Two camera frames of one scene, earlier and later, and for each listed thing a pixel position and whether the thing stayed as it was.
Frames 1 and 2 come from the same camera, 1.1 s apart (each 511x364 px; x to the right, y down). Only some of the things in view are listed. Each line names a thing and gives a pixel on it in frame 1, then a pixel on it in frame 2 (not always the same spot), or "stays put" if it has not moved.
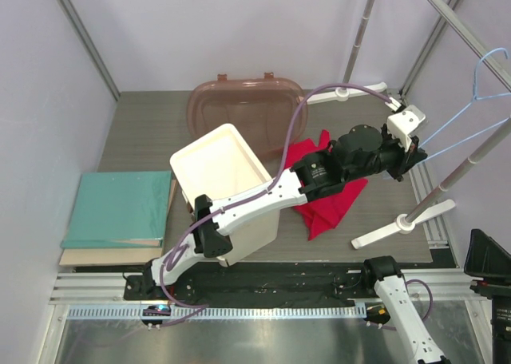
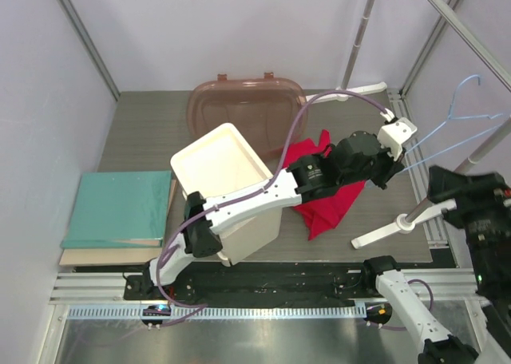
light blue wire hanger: [474, 97] to [451, 117]
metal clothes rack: [413, 216] stays put
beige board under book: [84, 256] stays put
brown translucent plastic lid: [260, 111] stays put
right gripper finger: [485, 257] to [483, 209]
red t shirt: [322, 213] stays put
